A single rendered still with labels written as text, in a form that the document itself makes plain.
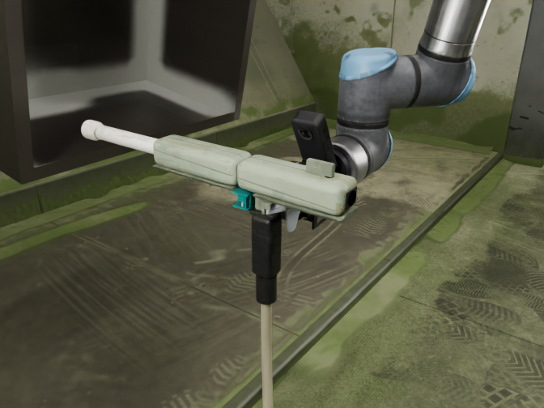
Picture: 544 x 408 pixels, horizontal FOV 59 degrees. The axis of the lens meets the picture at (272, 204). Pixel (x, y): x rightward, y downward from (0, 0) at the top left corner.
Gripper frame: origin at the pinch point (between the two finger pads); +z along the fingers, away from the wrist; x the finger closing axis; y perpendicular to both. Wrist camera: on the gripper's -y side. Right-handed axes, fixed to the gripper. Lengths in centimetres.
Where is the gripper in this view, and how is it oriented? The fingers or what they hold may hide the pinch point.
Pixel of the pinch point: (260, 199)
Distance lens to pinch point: 62.9
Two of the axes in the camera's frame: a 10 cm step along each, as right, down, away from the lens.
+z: -5.6, 3.5, -7.6
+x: -8.3, -2.5, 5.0
